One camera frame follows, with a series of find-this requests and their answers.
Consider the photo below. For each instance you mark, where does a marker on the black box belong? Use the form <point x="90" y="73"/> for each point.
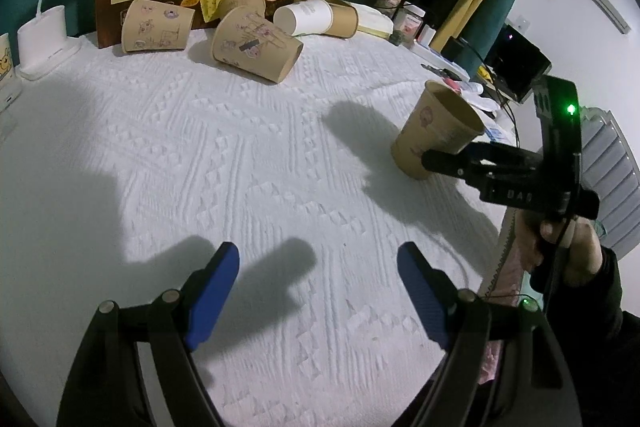
<point x="460" y="54"/>

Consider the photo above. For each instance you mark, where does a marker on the white paper cup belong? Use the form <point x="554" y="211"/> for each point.
<point x="302" y="17"/>

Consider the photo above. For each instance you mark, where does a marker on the pink patterned cloth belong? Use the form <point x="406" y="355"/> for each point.
<point x="507" y="277"/>

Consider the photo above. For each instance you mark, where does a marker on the person's right hand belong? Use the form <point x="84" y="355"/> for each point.
<point x="582" y="252"/>

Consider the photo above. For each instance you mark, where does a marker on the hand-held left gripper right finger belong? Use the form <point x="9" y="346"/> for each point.
<point x="425" y="292"/>

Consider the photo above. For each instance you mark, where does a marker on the jar with pink label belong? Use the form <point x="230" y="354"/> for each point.
<point x="411" y="24"/>

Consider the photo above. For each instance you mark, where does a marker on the plain brown paper cup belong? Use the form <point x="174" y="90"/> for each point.
<point x="345" y="21"/>

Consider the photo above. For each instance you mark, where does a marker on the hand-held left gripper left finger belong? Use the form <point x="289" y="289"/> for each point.
<point x="212" y="297"/>

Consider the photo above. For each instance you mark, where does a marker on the brown paper cup dark sticker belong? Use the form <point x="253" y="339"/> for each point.
<point x="252" y="42"/>

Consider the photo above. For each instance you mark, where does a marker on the brown paper cup cartoon prints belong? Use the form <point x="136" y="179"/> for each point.
<point x="155" y="27"/>

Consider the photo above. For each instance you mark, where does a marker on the person's right forearm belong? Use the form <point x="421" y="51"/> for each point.
<point x="600" y="337"/>

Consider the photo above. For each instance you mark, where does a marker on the white device yellow bear print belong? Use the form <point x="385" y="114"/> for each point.
<point x="6" y="67"/>

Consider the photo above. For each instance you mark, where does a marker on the white textured bedspread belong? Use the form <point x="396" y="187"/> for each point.
<point x="200" y="167"/>

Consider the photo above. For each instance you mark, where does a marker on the black monitor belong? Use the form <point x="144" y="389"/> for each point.
<point x="520" y="62"/>

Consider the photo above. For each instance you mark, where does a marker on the white charging base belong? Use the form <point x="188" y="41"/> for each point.
<point x="45" y="37"/>

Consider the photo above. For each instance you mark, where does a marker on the white flat box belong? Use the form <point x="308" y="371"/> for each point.
<point x="372" y="21"/>

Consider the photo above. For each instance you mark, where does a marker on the white radiator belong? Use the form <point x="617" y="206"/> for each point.
<point x="612" y="167"/>

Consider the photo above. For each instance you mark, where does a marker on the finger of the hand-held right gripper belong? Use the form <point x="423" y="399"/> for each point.
<point x="450" y="164"/>
<point x="500" y="152"/>

